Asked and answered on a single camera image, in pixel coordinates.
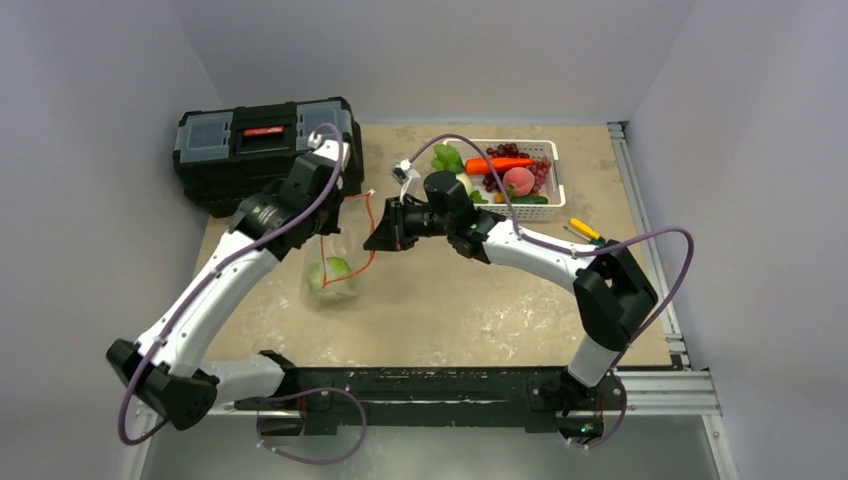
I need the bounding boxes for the green cabbage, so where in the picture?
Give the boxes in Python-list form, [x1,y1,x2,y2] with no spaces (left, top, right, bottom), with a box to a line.
[305,256,359,307]

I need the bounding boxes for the clear zip top bag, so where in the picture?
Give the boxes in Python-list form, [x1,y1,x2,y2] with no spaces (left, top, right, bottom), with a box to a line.
[301,190,377,310]

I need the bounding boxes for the orange carrot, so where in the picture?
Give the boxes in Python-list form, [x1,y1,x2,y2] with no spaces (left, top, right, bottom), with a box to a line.
[464,157,535,176]

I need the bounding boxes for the pink peach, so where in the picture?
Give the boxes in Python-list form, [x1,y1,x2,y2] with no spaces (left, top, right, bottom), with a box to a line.
[502,167,536,197]

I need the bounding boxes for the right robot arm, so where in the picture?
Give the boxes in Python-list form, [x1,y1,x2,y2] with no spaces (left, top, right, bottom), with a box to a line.
[363,171,658,407]

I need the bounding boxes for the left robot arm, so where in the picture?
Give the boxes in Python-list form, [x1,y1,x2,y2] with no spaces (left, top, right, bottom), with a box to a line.
[106,151,345,445]

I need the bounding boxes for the white radish with leaves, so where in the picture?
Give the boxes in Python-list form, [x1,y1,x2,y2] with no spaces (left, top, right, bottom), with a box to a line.
[431,144,474,196]

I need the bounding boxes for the dark red grapes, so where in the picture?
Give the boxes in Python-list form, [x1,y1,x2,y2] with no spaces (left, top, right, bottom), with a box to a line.
[482,143,533,192]

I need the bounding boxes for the black toolbox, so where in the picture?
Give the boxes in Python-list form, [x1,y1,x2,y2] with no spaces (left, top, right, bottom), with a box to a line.
[172,97,364,218]

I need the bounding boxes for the green cucumber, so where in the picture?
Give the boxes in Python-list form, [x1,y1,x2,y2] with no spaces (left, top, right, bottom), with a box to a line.
[511,195,549,205]

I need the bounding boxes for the light red grapes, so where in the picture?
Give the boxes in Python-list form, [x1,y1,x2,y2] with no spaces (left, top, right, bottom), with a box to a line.
[528,156,552,195]

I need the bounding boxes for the white plastic basket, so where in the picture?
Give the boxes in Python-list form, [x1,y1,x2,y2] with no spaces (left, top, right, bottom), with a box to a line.
[439,138,566,222]

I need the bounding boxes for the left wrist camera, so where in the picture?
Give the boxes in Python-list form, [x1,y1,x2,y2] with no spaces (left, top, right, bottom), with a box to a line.
[307,132,349,165]

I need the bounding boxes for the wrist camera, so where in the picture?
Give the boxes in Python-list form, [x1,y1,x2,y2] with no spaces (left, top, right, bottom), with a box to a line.
[390,159,421,203]
[307,132,349,165]

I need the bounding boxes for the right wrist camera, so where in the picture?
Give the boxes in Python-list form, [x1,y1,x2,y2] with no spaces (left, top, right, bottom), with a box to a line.
[390,159,421,203]

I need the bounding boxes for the yellow handled screwdriver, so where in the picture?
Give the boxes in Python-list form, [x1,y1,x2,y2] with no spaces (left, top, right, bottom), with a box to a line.
[569,218,606,244]

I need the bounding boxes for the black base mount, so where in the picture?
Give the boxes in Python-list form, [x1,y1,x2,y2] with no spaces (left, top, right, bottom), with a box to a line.
[234,366,626,440]

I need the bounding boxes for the green handled screwdriver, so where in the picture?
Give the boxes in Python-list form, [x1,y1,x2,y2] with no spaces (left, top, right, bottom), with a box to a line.
[564,225,606,247]

